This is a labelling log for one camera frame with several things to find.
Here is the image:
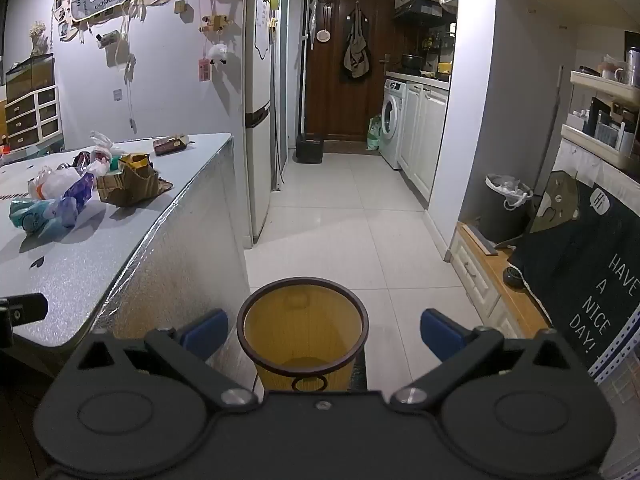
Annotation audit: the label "dark printed cloth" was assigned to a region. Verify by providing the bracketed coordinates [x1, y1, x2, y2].
[507, 170, 640, 370]

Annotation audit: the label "white plastic bag orange print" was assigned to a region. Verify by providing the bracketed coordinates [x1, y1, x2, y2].
[27, 166, 82, 201]

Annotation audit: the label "white kitchen cabinets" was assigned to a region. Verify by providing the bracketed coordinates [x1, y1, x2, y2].
[399, 80, 452, 207]

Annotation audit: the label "grey bin with white liner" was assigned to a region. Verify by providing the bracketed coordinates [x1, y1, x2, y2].
[484, 173, 535, 244]

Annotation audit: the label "black range hood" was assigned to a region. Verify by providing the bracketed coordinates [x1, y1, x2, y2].
[391, 0, 457, 24]

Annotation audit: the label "white drawer cabinet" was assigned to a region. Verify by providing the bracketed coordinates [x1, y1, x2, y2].
[3, 85, 64, 152]

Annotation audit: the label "brown wooden door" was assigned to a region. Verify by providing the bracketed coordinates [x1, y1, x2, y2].
[304, 0, 397, 142]

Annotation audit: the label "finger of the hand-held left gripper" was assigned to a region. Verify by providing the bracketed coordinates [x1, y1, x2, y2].
[0, 292, 49, 349]

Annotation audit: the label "white perforated angle bar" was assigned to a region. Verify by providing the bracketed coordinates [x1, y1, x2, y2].
[586, 304, 640, 380]

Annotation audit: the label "wooden strip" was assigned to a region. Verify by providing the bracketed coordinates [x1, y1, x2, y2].
[459, 223, 499, 256]

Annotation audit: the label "glass tank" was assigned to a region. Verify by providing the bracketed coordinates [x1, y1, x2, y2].
[4, 52, 55, 102]

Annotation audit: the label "white washing machine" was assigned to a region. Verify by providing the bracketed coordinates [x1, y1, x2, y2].
[379, 78, 407, 170]

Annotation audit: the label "silver foil covered table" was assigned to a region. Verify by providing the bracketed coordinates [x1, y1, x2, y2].
[0, 133, 258, 391]

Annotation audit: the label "yellow green packet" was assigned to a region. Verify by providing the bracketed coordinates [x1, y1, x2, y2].
[111, 152, 151, 174]

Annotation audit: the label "white storage shelf rack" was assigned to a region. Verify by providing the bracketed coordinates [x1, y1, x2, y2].
[559, 47, 640, 182]

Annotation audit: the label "white plastic bag red print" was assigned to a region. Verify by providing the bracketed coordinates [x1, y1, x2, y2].
[89, 131, 127, 162]

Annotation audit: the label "white coat rack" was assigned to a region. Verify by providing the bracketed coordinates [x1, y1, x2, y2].
[299, 0, 342, 137]

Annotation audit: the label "black floor box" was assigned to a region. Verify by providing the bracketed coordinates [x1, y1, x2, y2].
[295, 133, 325, 165]

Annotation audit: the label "green plastic bag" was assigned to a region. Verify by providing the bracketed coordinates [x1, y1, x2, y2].
[367, 115, 384, 152]

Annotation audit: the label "white refrigerator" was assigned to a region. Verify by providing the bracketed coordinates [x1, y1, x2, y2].
[244, 0, 277, 249]

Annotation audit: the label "crushed brown cardboard box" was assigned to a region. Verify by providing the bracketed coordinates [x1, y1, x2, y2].
[96, 152, 174, 207]

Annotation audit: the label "small dark box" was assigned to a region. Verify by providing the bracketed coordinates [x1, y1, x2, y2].
[153, 134, 192, 156]

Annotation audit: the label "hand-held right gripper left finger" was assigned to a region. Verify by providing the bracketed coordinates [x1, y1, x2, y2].
[75, 308, 261, 407]

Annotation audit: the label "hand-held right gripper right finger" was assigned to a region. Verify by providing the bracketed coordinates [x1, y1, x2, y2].
[390, 308, 573, 409]

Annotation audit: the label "hanging khaki bag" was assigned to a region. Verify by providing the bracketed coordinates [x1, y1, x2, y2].
[342, 2, 372, 81]

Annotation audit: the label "white low cabinet wooden top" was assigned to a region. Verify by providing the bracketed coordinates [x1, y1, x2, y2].
[446, 220, 552, 342]

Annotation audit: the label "teal tissue packet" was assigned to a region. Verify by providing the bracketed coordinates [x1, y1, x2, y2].
[9, 198, 57, 236]

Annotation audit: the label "purple plastic packet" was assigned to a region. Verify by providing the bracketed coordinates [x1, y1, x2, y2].
[54, 172, 96, 229]

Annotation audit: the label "dried flower bunch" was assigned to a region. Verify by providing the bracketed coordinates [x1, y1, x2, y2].
[28, 21, 49, 57]

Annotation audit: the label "yellow waste bin brown rim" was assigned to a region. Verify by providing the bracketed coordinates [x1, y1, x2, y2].
[236, 276, 369, 394]

